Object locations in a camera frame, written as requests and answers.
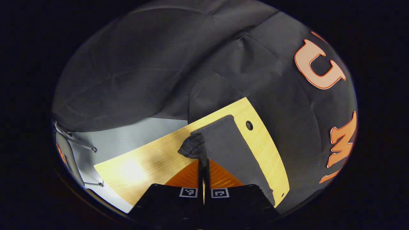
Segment black jeans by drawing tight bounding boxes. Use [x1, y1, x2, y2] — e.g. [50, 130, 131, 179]
[178, 114, 276, 206]

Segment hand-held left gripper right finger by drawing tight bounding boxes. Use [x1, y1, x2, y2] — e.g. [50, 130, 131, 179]
[204, 159, 281, 226]

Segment grey metal frame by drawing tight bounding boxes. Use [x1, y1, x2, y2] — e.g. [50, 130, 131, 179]
[53, 121, 105, 189]

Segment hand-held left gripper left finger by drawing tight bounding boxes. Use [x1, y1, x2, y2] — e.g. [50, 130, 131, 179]
[129, 159, 204, 226]

